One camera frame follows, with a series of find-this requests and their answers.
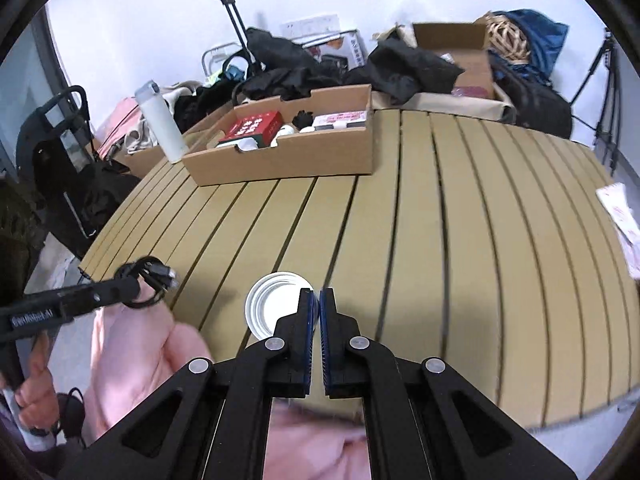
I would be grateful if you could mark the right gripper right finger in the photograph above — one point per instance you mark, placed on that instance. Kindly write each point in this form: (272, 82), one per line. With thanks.
(423, 419)

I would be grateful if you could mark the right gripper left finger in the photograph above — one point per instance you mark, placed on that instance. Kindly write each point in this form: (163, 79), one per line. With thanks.
(295, 339)

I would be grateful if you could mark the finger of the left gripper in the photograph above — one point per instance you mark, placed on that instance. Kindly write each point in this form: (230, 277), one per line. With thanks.
(106, 293)

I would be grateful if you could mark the large white round lid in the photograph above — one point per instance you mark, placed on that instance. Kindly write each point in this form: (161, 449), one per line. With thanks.
(272, 297)

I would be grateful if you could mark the red printed box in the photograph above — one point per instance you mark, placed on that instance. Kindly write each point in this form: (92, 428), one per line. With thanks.
(266, 125)

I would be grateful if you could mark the black cloth pouch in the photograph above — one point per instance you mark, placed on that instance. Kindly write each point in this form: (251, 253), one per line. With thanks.
(303, 119)

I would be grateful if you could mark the pink printed pouch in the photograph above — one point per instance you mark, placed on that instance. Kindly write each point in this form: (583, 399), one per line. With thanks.
(341, 120)

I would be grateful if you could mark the person's left hand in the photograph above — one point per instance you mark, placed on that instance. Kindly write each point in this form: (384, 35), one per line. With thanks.
(36, 396)

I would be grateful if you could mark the pink hooded garment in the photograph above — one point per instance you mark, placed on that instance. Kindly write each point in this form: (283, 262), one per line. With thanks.
(134, 351)

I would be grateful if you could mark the black folded stroller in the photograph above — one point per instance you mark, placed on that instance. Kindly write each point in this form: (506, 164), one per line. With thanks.
(71, 190)

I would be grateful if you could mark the shallow cardboard tray box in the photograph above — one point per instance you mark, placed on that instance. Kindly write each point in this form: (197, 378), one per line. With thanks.
(327, 134)

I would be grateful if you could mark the pink backpack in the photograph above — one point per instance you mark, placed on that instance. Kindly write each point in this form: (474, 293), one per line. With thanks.
(123, 130)

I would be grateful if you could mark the slatted folding table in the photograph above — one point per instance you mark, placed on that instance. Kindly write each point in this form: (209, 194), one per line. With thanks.
(480, 243)

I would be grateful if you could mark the white thermos bottle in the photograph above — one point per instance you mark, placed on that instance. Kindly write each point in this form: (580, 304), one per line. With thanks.
(157, 115)

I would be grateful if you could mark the white paper receipt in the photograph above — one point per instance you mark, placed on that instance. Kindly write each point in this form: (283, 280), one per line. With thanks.
(614, 200)

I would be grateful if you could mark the beige canvas bag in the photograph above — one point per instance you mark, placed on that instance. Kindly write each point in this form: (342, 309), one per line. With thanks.
(496, 111)

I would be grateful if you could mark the cardboard box right background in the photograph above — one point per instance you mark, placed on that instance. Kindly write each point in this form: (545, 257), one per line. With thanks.
(466, 45)

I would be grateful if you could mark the black suitcase right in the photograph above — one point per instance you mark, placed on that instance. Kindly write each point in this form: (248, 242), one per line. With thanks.
(537, 106)

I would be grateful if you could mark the black clothes pile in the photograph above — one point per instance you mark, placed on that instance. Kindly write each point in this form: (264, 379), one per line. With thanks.
(290, 72)

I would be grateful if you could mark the white printed appliance box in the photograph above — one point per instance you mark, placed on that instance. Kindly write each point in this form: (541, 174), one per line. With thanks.
(345, 50)

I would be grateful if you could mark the wicker ball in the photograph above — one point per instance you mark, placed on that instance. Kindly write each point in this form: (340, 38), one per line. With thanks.
(506, 38)

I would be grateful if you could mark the blue bag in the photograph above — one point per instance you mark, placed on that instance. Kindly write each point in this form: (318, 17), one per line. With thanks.
(546, 39)

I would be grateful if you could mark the black trolley handle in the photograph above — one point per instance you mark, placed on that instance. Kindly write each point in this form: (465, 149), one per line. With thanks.
(254, 67)

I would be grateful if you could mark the wall socket strip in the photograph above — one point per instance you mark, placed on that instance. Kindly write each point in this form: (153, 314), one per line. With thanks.
(306, 27)

